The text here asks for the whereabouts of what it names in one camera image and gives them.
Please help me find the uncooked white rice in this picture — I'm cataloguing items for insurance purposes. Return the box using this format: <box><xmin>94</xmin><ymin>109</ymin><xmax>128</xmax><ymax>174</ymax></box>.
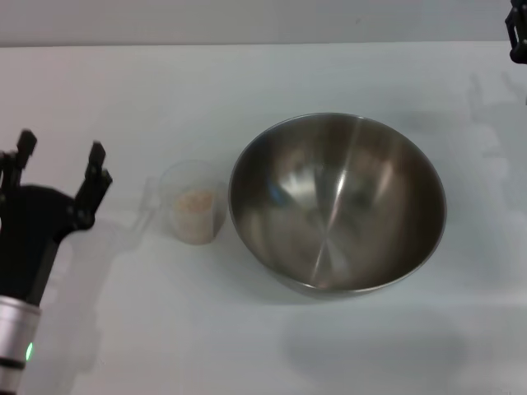
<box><xmin>175</xmin><ymin>188</ymin><xmax>216</xmax><ymax>244</ymax></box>

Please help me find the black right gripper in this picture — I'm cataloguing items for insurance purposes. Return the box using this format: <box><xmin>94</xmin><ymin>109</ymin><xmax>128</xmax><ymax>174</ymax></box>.
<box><xmin>505</xmin><ymin>0</ymin><xmax>527</xmax><ymax>65</ymax></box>

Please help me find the clear plastic measuring cup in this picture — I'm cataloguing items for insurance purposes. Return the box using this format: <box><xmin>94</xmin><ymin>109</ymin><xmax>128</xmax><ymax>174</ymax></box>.
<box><xmin>139</xmin><ymin>160</ymin><xmax>230</xmax><ymax>247</ymax></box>

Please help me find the stainless steel mixing bowl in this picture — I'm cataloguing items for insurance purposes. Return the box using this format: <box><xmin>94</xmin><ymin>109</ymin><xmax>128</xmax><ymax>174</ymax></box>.
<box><xmin>227</xmin><ymin>111</ymin><xmax>448</xmax><ymax>300</ymax></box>

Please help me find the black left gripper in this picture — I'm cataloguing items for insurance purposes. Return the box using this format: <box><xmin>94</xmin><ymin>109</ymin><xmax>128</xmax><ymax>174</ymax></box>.
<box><xmin>0</xmin><ymin>129</ymin><xmax>114</xmax><ymax>308</ymax></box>

